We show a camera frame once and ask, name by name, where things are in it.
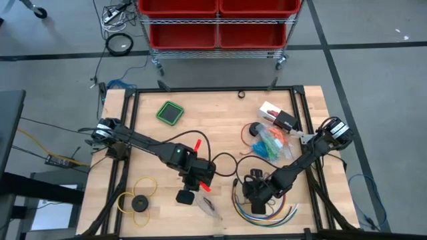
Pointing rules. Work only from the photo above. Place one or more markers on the black desk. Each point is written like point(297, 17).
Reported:
point(10, 126)

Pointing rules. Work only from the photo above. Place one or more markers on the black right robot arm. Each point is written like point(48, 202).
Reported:
point(300, 160)

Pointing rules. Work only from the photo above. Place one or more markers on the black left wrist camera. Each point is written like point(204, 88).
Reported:
point(185, 197)

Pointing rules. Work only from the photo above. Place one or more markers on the black pad with green rim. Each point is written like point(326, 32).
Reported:
point(171, 113)

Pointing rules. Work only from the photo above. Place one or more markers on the small black device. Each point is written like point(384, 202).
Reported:
point(102, 91)

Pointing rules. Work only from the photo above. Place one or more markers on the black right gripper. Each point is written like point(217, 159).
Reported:
point(258, 190)

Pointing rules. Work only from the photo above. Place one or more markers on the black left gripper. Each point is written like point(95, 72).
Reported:
point(198, 173)

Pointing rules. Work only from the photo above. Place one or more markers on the small black box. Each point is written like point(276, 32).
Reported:
point(287, 120)

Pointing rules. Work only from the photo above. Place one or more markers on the red plastic bin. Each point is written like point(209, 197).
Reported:
point(260, 6)
point(178, 6)
point(183, 36)
point(252, 36)

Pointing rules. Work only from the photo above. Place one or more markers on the white power strip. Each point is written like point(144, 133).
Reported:
point(111, 16)

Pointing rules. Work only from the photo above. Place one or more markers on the black low furniture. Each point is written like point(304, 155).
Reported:
point(33, 190)

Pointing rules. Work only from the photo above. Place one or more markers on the orange rubber bands pile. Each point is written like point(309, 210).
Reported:
point(278, 135)

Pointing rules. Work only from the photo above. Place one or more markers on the green rubber bands pile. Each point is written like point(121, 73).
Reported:
point(272, 148)

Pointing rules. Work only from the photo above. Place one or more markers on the black chair caster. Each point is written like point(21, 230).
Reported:
point(40, 12)

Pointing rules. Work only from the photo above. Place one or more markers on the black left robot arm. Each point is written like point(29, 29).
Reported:
point(150, 145)

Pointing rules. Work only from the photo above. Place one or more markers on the clear plastic bags pile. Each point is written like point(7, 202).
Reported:
point(213, 211)

